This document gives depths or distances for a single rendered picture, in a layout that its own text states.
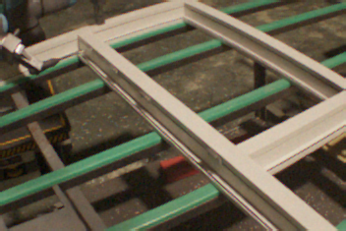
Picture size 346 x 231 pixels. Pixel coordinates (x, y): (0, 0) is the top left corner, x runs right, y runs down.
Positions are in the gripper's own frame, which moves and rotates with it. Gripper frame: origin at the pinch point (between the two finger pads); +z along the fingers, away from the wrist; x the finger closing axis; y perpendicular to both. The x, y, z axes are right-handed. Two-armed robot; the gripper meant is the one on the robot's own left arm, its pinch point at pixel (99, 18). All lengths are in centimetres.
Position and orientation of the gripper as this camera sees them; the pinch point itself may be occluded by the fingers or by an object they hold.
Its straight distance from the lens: 170.2
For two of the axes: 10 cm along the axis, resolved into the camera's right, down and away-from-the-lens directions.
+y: 8.6, -3.4, 3.7
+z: 1.0, 8.4, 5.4
